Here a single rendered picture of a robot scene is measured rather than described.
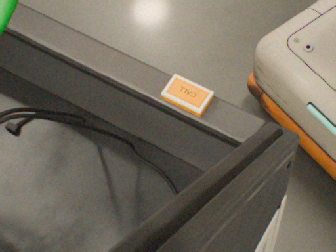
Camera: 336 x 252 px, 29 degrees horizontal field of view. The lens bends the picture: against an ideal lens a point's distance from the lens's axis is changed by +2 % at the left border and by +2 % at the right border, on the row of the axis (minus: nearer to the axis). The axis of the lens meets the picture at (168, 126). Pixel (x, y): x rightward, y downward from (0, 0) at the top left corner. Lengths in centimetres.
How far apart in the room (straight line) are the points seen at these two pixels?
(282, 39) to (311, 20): 9
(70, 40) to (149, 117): 13
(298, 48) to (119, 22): 64
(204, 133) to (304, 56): 89
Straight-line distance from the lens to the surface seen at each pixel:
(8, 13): 50
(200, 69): 188
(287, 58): 157
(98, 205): 79
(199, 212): 46
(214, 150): 73
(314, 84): 154
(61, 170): 82
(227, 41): 194
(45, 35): 78
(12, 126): 86
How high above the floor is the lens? 155
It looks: 61 degrees down
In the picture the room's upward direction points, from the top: 7 degrees counter-clockwise
